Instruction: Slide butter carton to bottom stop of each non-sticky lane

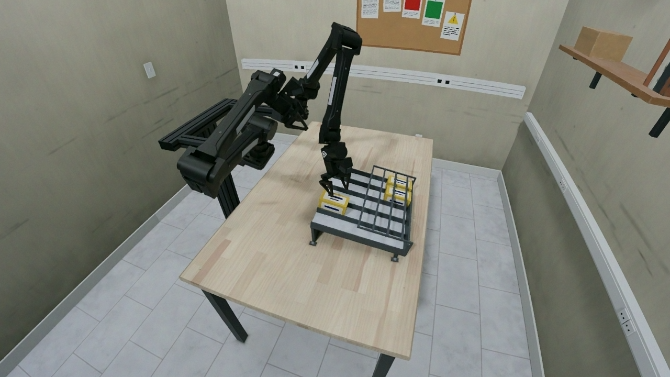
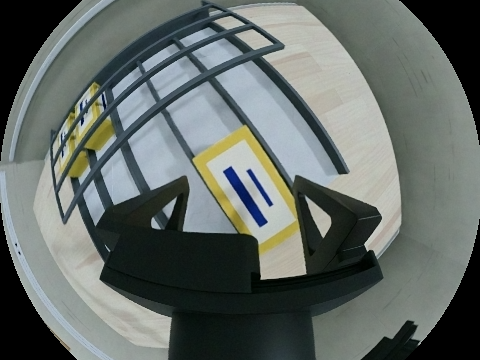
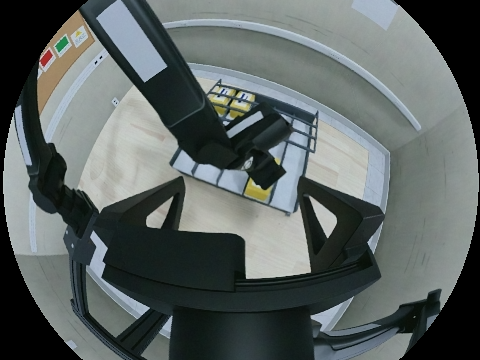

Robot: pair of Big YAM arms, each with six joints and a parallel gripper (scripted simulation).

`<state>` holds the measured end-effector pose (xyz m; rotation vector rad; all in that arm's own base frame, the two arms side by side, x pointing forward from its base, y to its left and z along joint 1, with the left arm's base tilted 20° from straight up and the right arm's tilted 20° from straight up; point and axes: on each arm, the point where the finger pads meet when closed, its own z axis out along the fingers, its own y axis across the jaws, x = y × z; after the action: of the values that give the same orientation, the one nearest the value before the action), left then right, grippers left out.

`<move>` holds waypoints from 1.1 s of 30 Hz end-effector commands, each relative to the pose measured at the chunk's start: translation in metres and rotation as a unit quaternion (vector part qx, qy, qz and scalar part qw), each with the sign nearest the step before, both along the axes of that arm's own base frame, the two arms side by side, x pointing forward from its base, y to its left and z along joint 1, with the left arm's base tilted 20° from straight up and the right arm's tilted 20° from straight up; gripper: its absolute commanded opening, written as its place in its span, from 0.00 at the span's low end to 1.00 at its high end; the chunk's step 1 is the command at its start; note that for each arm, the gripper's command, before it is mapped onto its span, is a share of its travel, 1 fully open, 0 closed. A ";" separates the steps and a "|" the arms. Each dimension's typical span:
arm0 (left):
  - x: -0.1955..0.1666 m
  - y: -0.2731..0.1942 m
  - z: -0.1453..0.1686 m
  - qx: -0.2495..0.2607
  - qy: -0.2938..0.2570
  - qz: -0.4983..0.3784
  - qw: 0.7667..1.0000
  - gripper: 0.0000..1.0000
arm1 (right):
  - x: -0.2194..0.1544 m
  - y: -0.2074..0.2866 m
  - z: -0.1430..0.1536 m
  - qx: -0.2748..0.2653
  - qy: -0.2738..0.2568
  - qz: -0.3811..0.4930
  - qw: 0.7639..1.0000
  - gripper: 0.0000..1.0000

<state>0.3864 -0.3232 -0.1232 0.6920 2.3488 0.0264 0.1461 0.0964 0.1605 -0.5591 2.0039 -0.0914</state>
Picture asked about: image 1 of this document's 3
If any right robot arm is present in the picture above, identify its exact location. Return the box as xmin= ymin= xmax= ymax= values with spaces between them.
xmin=177 ymin=68 xmax=304 ymax=199

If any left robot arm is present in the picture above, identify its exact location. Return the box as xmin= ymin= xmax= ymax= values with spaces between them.
xmin=294 ymin=22 xmax=362 ymax=174

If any black flat rectangular panel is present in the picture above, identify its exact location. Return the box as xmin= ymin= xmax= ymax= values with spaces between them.
xmin=402 ymin=180 xmax=414 ymax=256

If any yellow and white butter carton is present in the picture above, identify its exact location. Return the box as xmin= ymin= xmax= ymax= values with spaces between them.
xmin=318 ymin=190 xmax=350 ymax=215
xmin=386 ymin=175 xmax=412 ymax=192
xmin=383 ymin=186 xmax=411 ymax=207

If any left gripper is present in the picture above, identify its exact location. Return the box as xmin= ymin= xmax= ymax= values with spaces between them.
xmin=319 ymin=171 xmax=351 ymax=197

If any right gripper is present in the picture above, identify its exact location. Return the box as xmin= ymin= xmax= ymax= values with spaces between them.
xmin=270 ymin=94 xmax=309 ymax=131

